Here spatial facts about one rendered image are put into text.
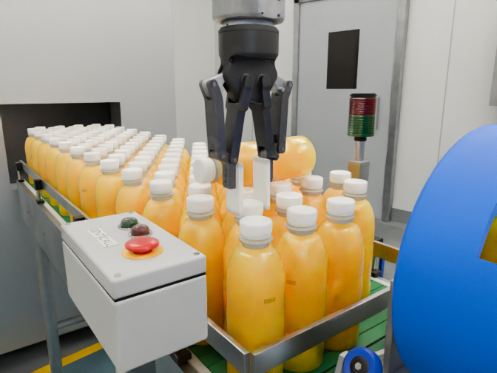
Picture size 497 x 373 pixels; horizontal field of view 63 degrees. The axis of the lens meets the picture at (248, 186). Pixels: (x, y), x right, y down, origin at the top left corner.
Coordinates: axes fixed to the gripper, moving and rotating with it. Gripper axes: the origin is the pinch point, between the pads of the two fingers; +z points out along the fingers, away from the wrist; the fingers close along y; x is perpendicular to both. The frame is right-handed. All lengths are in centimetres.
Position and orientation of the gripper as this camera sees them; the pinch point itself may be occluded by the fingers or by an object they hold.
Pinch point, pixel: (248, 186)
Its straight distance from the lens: 54.7
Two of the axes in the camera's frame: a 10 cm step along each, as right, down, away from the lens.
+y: 8.0, -1.4, 5.8
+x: -6.0, -1.9, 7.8
